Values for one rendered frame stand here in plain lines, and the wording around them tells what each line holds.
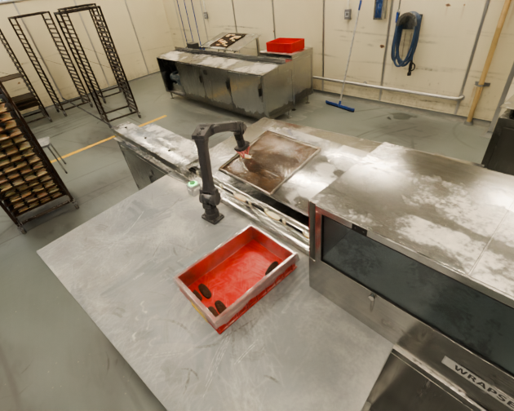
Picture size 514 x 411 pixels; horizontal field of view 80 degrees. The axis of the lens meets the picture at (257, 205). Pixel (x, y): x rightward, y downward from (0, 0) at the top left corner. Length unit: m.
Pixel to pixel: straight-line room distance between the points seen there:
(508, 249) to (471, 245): 0.08
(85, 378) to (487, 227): 2.34
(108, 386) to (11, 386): 0.67
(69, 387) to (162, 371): 1.29
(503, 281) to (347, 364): 0.58
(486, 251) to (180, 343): 1.09
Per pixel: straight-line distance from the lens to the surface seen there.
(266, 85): 4.51
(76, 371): 2.60
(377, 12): 5.09
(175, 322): 1.42
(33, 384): 2.73
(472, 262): 0.96
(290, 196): 1.77
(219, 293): 1.44
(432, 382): 1.38
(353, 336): 1.31
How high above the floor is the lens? 1.96
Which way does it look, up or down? 38 degrees down
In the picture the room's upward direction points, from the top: 9 degrees counter-clockwise
